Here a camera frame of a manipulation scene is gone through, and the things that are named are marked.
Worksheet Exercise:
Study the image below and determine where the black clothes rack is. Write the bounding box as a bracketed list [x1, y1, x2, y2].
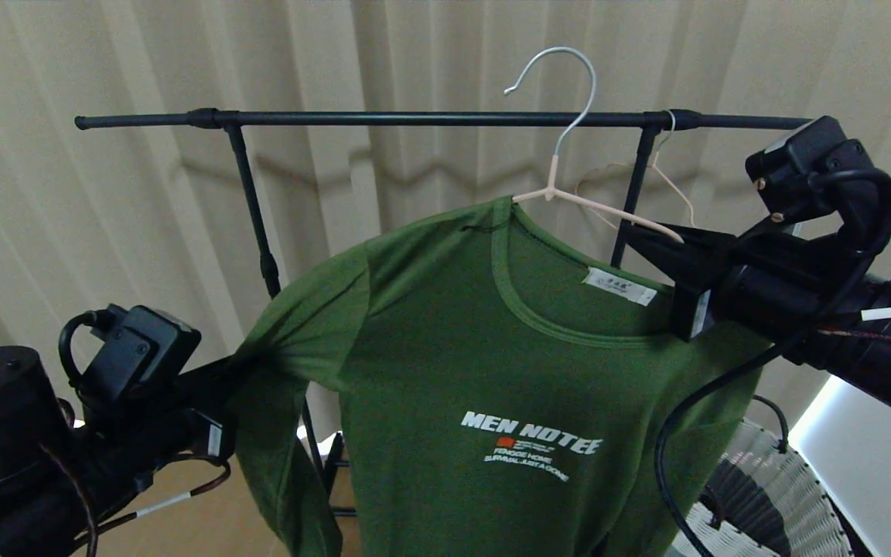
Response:
[73, 108, 814, 519]

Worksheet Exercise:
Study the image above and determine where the white laundry basket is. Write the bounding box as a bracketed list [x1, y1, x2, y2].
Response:
[665, 395, 855, 557]

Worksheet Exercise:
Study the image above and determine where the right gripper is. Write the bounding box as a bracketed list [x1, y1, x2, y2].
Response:
[672, 219, 881, 343]

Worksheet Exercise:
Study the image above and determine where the pink clothes hanger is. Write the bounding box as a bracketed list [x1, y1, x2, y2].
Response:
[503, 46, 685, 245]
[573, 111, 699, 233]

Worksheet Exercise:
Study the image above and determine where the beige curtain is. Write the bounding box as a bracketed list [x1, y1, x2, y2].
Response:
[0, 0, 891, 442]

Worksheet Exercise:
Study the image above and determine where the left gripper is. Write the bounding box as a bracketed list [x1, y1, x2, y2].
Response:
[100, 397, 235, 497]

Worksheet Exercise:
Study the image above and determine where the green printed t-shirt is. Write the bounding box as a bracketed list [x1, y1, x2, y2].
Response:
[224, 194, 773, 557]

